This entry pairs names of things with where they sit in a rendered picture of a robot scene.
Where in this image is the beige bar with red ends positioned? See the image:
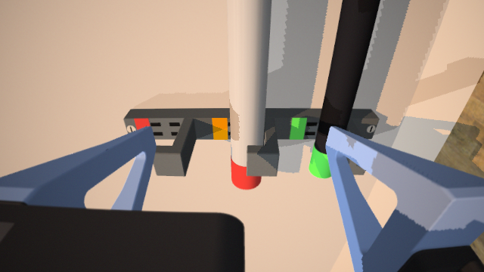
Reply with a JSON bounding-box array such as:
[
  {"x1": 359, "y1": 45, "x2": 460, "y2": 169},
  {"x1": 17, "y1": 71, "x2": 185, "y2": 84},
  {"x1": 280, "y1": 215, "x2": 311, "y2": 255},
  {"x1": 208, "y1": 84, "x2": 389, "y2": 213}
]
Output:
[{"x1": 227, "y1": 0, "x2": 272, "y2": 190}]

